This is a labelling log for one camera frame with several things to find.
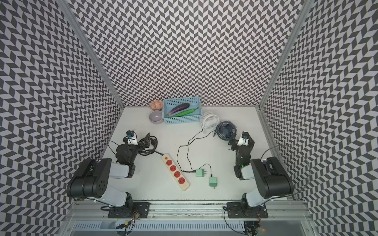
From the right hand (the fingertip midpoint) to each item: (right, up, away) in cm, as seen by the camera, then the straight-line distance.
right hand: (240, 136), depth 90 cm
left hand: (-62, +2, +1) cm, 62 cm away
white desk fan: (-19, +10, +6) cm, 22 cm away
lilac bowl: (-57, +12, +16) cm, 60 cm away
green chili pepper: (-36, +16, +19) cm, 44 cm away
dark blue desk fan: (-9, +4, +4) cm, 10 cm away
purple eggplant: (-40, +19, +22) cm, 50 cm away
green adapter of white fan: (-25, -20, -5) cm, 33 cm away
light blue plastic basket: (-49, +23, +29) cm, 62 cm away
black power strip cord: (-56, -9, +2) cm, 57 cm away
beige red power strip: (-34, -25, -11) cm, 44 cm away
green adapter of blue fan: (-18, -25, -7) cm, 32 cm away
